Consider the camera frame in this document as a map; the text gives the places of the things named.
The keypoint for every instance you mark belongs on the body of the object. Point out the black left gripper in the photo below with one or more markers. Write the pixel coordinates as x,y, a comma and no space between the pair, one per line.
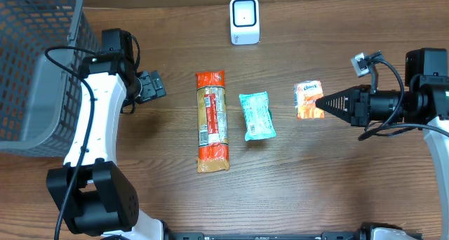
151,86

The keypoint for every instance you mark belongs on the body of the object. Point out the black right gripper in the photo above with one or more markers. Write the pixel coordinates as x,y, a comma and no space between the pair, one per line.
358,105

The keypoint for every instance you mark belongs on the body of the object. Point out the orange tissue pack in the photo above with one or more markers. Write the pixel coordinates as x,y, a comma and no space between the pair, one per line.
306,94

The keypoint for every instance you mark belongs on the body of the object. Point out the teal tissue pack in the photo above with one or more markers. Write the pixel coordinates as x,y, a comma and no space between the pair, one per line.
257,115

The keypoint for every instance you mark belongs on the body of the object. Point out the orange spaghetti package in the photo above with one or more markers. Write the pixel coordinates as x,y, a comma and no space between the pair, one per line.
212,122

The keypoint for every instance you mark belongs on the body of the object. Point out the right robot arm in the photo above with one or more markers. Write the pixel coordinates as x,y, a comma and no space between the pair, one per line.
423,105

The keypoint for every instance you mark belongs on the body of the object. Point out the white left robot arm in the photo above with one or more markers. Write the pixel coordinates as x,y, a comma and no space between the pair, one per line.
92,195

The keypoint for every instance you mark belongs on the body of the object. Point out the white barcode scanner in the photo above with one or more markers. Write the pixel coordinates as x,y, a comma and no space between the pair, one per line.
244,17

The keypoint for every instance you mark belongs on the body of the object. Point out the grey plastic basket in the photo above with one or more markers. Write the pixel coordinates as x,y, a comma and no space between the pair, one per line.
40,102

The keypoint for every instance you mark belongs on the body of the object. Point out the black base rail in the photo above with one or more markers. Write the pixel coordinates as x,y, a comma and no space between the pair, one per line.
358,235

